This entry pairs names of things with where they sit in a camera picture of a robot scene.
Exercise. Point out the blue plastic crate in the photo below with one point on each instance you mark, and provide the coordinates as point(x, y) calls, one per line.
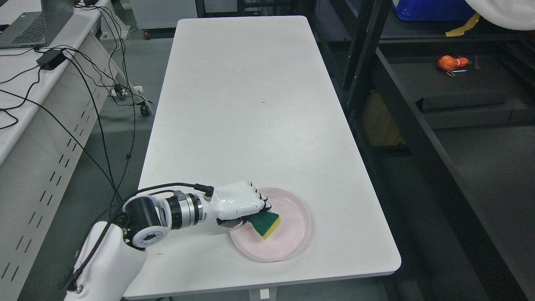
point(432, 10)

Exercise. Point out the white robotic left hand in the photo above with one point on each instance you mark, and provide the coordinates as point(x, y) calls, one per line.
point(231, 202)

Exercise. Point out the white power strip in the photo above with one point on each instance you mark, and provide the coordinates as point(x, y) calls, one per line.
point(121, 93)

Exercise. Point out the black power adapter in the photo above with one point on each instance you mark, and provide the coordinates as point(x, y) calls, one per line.
point(51, 59)

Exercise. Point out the yellow tape strip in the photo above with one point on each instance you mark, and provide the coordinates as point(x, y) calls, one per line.
point(470, 24)

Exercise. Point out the dark metal shelf rack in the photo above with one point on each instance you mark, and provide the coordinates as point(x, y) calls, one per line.
point(451, 153)

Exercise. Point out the white side desk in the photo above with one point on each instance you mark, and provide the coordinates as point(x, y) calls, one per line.
point(46, 120)

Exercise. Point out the grey laptop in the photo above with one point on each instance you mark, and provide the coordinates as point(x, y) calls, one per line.
point(38, 28)

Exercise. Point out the white cloth bag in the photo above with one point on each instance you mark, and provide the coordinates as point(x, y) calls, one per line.
point(510, 14)

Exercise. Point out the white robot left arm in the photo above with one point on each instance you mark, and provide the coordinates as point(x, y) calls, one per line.
point(114, 252)

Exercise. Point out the green yellow sponge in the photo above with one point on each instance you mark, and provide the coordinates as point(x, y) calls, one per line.
point(264, 222)

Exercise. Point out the orange toy on shelf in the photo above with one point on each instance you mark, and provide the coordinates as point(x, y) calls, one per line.
point(449, 63)

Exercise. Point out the pink round plate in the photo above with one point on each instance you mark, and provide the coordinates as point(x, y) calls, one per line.
point(289, 237)

